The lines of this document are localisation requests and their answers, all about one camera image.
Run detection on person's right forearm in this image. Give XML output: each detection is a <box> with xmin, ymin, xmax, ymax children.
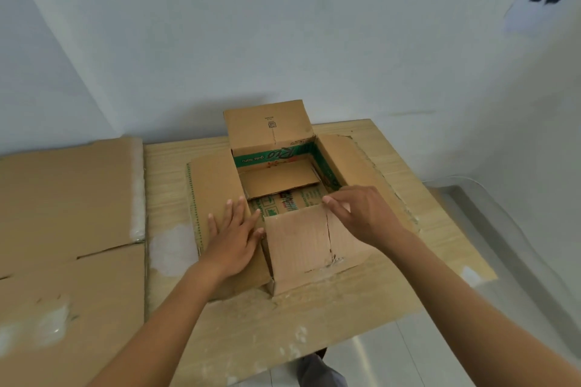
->
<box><xmin>386</xmin><ymin>227</ymin><xmax>581</xmax><ymax>387</ymax></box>

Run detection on person's left hand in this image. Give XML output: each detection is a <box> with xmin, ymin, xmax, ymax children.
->
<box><xmin>199</xmin><ymin>196</ymin><xmax>266</xmax><ymax>281</ymax></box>

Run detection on person's left forearm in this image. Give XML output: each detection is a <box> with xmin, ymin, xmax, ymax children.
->
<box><xmin>86</xmin><ymin>262</ymin><xmax>228</xmax><ymax>387</ymax></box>

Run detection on white cable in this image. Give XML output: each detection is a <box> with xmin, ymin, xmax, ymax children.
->
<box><xmin>424</xmin><ymin>175</ymin><xmax>581</xmax><ymax>301</ymax></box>

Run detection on person's grey trousers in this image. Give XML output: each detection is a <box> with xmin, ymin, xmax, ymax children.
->
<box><xmin>295</xmin><ymin>353</ymin><xmax>348</xmax><ymax>387</ymax></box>

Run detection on person's right hand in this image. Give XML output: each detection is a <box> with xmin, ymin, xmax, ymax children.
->
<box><xmin>322</xmin><ymin>186</ymin><xmax>412</xmax><ymax>252</ymax></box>

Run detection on plain brown cardboard box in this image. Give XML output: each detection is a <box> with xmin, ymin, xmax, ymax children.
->
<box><xmin>0</xmin><ymin>136</ymin><xmax>147</xmax><ymax>387</ymax></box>
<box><xmin>186</xmin><ymin>99</ymin><xmax>421</xmax><ymax>301</ymax></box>

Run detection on light wooden table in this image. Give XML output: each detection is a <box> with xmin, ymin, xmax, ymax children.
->
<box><xmin>143</xmin><ymin>119</ymin><xmax>498</xmax><ymax>387</ymax></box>

